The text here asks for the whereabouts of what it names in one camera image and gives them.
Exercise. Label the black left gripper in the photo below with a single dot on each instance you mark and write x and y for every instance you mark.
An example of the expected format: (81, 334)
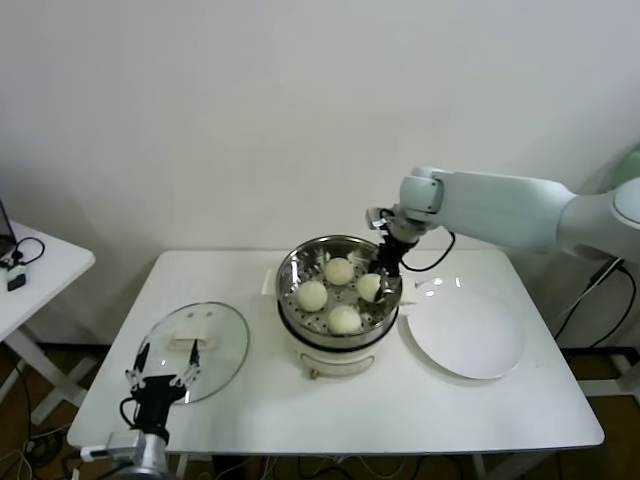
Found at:
(152, 395)

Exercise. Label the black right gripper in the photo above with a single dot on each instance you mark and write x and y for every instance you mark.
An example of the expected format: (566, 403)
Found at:
(390, 257)

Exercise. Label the white steamed baozi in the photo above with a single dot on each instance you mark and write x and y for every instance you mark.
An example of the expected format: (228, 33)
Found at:
(339, 272)
(311, 297)
(344, 320)
(367, 287)

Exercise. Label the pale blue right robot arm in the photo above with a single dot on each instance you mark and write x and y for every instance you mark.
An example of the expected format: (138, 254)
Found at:
(500, 210)

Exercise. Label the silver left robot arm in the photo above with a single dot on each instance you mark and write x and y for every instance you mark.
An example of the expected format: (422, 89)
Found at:
(152, 455)

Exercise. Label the stainless steel steamer basket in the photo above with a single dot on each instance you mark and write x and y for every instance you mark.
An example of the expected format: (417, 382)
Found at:
(292, 280)

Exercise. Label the round glass pot lid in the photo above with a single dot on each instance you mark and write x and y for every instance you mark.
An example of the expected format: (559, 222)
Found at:
(225, 330)

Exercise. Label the white round plate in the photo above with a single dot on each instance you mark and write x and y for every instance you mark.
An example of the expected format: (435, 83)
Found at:
(460, 330)

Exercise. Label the white electric cooker base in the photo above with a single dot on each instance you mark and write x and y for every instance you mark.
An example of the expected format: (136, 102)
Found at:
(330, 362)

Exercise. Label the white side table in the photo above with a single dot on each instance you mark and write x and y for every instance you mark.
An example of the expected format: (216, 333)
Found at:
(50, 270)

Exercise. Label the small black adapter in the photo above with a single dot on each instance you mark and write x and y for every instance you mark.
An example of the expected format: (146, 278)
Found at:
(16, 283)

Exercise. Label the small white adapter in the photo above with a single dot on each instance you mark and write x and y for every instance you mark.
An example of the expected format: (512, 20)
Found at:
(19, 271)

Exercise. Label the pale green appliance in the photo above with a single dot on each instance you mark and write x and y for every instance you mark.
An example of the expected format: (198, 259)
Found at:
(627, 165)

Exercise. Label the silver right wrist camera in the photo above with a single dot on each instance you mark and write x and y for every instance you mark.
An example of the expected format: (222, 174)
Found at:
(376, 216)

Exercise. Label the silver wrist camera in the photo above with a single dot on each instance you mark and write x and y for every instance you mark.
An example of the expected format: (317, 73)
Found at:
(125, 442)
(376, 216)

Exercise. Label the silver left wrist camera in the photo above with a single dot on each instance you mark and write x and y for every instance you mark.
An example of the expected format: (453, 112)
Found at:
(125, 442)

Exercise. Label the white left camera plug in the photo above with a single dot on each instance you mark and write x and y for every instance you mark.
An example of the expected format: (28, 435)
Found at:
(92, 453)

